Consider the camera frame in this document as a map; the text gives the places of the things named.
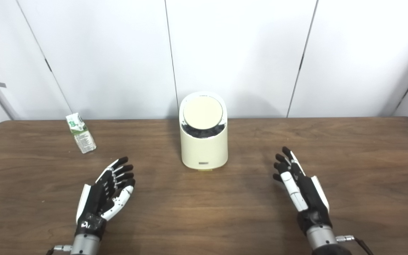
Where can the black bin liner bag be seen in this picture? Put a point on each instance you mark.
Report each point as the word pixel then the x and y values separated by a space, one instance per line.
pixel 202 132

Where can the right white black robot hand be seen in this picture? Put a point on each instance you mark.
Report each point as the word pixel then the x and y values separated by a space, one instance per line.
pixel 312 198

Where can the round cream bin lid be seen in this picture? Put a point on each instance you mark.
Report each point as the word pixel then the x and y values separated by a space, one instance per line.
pixel 203 112

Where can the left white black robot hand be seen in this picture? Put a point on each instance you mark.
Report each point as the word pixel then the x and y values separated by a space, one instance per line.
pixel 97 198

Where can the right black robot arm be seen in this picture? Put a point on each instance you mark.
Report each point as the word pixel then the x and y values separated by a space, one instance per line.
pixel 322 241

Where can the cream-colored round bin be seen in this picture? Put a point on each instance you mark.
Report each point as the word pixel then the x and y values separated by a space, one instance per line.
pixel 204 150

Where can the green white milk carton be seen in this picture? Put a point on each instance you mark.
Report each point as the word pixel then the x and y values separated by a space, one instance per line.
pixel 82 136

